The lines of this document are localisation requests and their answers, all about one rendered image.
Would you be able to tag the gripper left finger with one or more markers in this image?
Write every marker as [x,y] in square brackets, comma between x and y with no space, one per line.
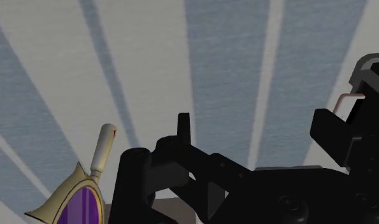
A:
[176,161]

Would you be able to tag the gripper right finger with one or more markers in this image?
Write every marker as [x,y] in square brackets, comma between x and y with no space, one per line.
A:
[335,136]

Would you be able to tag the grey rimmed black box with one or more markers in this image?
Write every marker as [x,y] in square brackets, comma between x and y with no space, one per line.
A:
[363,74]

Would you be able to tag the cream hand mirror purple glass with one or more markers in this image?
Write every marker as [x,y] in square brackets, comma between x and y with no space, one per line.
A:
[74,192]

